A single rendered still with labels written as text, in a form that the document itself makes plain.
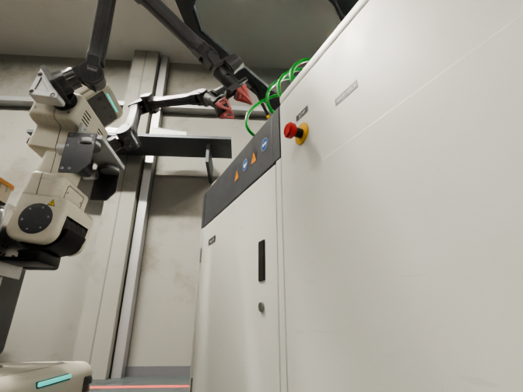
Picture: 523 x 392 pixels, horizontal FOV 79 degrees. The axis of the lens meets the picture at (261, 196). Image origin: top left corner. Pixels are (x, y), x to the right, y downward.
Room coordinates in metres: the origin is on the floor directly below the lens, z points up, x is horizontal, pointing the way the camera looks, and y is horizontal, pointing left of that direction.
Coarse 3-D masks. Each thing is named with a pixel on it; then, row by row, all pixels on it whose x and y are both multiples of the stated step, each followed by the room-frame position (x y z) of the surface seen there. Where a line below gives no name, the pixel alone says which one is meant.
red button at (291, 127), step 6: (288, 126) 0.59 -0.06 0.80; (294, 126) 0.58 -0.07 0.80; (300, 126) 0.61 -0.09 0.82; (306, 126) 0.59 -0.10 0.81; (288, 132) 0.59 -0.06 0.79; (294, 132) 0.59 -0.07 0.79; (300, 132) 0.60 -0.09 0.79; (306, 132) 0.59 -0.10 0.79; (300, 138) 0.61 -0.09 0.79; (300, 144) 0.62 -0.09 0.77
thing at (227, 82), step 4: (224, 76) 1.00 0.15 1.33; (228, 76) 1.00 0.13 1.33; (232, 76) 1.00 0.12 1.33; (224, 80) 1.01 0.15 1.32; (228, 80) 1.00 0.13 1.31; (232, 80) 1.00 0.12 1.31; (236, 80) 1.01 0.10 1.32; (240, 80) 1.00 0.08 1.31; (244, 80) 1.01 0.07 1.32; (224, 84) 1.02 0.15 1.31; (228, 84) 1.01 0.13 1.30; (232, 84) 1.01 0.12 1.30; (240, 84) 1.02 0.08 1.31; (228, 88) 1.00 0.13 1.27; (228, 92) 1.01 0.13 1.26; (228, 96) 1.04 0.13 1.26
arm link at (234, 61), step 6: (210, 54) 0.95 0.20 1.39; (216, 54) 0.95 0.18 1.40; (234, 54) 0.99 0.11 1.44; (210, 60) 0.96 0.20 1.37; (216, 60) 0.96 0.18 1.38; (222, 60) 0.98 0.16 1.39; (228, 60) 0.99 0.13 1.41; (234, 60) 0.99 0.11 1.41; (240, 60) 1.00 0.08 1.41; (216, 66) 0.99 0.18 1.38; (234, 66) 1.00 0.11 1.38; (240, 66) 1.01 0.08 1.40; (234, 72) 1.02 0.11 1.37
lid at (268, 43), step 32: (192, 0) 1.08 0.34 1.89; (224, 0) 1.04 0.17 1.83; (256, 0) 0.99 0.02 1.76; (288, 0) 0.95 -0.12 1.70; (320, 0) 0.91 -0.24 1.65; (352, 0) 0.86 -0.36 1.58; (224, 32) 1.19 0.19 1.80; (256, 32) 1.13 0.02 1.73; (288, 32) 1.08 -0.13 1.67; (320, 32) 1.03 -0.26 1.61; (256, 64) 1.29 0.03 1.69; (288, 64) 1.23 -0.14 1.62
